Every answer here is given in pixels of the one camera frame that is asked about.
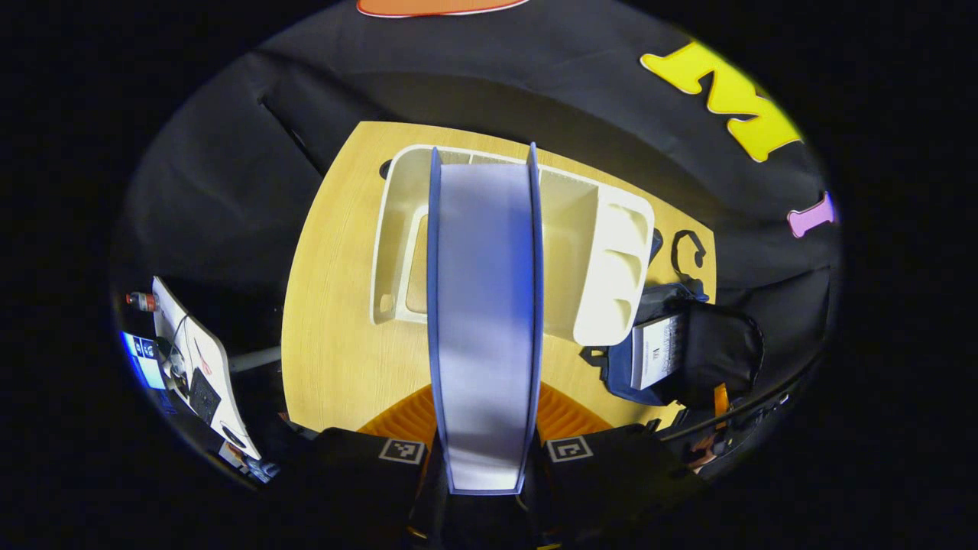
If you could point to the blue schoolbag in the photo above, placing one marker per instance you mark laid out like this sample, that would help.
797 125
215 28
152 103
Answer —
718 351

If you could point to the black backdrop cloth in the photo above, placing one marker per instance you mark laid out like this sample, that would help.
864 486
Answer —
535 76

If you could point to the cream plastic bookshelf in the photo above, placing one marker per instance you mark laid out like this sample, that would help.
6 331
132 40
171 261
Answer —
603 267

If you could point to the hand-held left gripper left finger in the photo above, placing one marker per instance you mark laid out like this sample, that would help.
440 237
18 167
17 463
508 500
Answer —
344 477

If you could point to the grey metal bar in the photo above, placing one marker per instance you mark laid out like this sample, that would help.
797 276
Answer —
256 359

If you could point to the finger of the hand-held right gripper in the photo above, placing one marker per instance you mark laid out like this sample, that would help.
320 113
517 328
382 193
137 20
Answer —
720 405

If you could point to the small black box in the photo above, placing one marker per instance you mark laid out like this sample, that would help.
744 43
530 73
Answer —
205 396

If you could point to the white-covered book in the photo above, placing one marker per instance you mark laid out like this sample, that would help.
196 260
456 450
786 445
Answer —
655 351

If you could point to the red bottle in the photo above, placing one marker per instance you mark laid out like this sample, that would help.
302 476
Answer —
141 302

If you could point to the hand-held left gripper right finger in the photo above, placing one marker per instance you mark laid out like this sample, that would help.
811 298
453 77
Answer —
619 473

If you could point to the white side table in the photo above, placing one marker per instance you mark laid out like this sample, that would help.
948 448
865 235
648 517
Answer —
206 344

